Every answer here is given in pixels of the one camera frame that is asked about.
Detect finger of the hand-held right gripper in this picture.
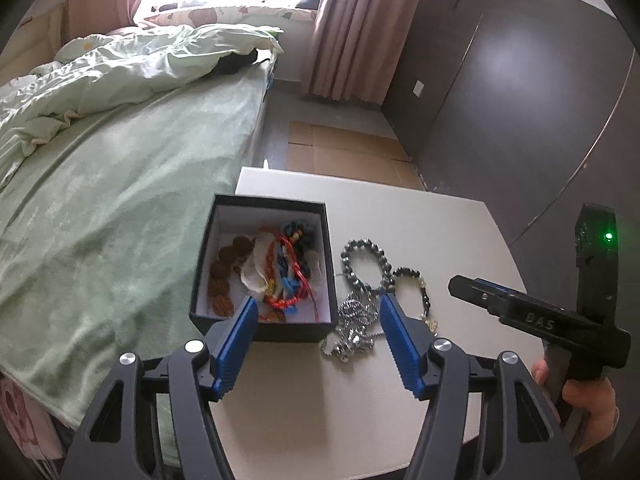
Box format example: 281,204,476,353
447,274,522,318

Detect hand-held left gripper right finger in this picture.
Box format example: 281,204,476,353
379,294,583,480

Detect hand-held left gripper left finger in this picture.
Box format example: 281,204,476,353
60,296,260,480

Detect silver chain necklace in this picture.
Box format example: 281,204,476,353
320,296,388,365

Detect black jewelry box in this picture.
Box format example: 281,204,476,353
188,193,335,345

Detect person's right hand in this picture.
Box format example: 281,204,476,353
531,357,621,456

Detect white fabric piece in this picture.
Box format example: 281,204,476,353
240,237,273,296

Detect dark blue knitted band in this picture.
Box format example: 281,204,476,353
279,220,321,281

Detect green bed blanket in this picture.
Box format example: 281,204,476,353
0,77,268,426

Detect dark brown wardrobe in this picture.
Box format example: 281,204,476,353
382,0,640,286

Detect flat cardboard sheets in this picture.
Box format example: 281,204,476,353
286,120,427,191

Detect pink floral bed sheet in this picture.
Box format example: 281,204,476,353
0,374,67,461

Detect white mattress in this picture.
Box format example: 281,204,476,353
247,52,279,167

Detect pale green duvet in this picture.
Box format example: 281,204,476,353
0,24,284,188

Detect floral pillow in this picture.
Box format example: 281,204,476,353
144,2,321,30

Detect brown bead bracelet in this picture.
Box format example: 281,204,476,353
207,236,251,318

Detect black and gold bead bracelet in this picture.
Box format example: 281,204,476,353
392,266,440,337

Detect red braided bracelet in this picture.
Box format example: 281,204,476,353
262,232,313,313

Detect blue cord bracelet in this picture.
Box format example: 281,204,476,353
272,260,302,311

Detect grey beaded bracelet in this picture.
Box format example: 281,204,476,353
340,237,397,297

